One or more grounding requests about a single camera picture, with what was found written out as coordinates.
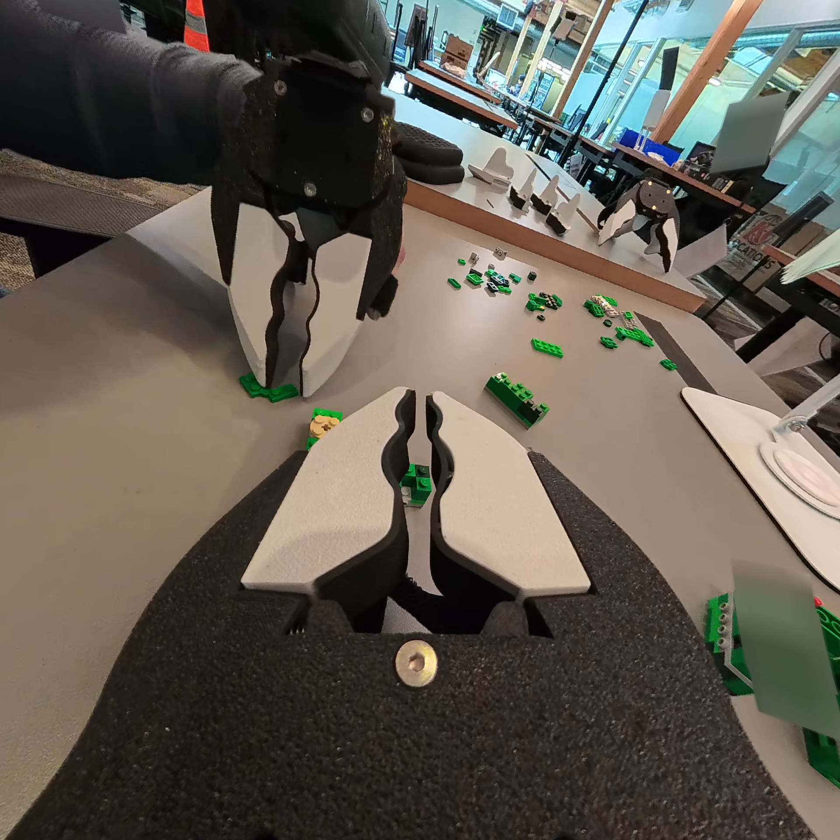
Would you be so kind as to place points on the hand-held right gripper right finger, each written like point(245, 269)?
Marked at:
point(505, 512)

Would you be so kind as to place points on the tan and green brick piece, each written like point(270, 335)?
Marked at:
point(323, 425)

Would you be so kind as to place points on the thin black pole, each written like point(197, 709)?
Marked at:
point(613, 72)

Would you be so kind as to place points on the large green brick model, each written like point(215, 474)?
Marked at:
point(720, 633)

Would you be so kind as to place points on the long green brick assembly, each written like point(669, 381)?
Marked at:
point(518, 400)

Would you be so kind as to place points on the green and white brick cluster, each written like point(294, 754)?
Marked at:
point(417, 482)

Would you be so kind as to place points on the white round stand base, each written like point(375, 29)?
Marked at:
point(797, 476)

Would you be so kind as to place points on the white base plate with stand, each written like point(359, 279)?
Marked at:
point(728, 433)

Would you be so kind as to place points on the blue bin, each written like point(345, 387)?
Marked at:
point(646, 145)

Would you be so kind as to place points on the person's left forearm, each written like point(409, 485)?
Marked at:
point(111, 92)

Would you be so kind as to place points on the orange reflective vest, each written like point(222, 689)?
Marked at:
point(197, 23)

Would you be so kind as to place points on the grey desk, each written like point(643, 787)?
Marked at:
point(131, 472)

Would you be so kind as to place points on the white wedge plate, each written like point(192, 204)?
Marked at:
point(564, 215)
point(546, 195)
point(523, 193)
point(495, 167)

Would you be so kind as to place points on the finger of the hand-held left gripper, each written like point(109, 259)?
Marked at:
point(253, 282)
point(338, 315)

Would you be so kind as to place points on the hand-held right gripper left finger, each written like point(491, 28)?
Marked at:
point(328, 505)

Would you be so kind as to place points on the idle black and white gripper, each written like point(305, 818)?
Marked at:
point(646, 210)

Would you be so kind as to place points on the long background workbench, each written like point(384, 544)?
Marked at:
point(459, 98)

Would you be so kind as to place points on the wooden post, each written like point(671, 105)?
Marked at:
point(584, 52)
point(705, 69)

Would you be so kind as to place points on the wood-edged grey table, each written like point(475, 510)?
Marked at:
point(472, 210)

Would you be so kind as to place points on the grey monitor back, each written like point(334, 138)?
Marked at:
point(748, 134)

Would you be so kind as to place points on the black mesh cushion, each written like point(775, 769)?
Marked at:
point(433, 173)
point(426, 143)

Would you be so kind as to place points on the scatter of small loose bricks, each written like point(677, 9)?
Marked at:
point(544, 302)

